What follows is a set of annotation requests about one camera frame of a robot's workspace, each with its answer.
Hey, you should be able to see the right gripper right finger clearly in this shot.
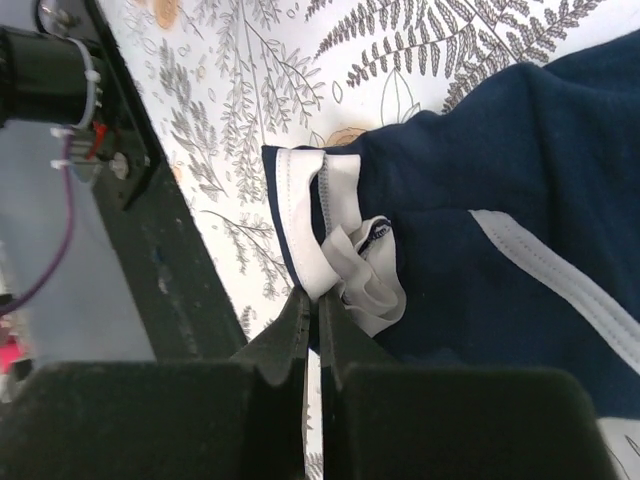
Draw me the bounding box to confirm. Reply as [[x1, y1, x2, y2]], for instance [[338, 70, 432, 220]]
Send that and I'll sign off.
[[318, 292, 617, 479]]

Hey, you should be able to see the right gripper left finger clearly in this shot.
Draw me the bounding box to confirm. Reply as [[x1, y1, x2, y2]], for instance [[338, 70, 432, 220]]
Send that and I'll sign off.
[[1, 290, 311, 479]]

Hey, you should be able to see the navy white-trimmed underwear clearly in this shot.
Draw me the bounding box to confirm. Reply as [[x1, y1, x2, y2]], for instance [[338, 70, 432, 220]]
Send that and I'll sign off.
[[262, 33, 639, 419]]

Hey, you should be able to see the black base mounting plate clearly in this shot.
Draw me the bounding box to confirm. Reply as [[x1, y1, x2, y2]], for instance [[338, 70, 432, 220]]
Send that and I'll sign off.
[[33, 1, 246, 360]]

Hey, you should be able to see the floral table mat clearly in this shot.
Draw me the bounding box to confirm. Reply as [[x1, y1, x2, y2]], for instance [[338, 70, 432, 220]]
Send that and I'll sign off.
[[94, 0, 640, 480]]

